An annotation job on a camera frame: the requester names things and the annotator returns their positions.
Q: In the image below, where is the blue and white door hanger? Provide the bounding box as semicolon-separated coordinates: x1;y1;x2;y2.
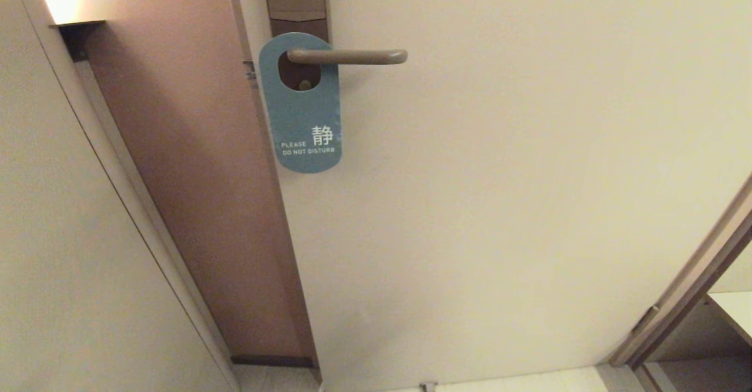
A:
259;32;343;174

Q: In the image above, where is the white room door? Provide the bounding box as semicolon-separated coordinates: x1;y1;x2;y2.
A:
226;0;752;392

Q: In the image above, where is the white shelf board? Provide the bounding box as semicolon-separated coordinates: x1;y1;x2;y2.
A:
705;291;752;346

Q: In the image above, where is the beige metal door handle lever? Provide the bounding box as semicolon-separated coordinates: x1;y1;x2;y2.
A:
287;48;408;66

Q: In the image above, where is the brown door frame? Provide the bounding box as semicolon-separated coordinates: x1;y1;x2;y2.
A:
608;172;752;375

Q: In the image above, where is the black wall lamp bracket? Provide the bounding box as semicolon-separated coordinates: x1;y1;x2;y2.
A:
49;21;106;62

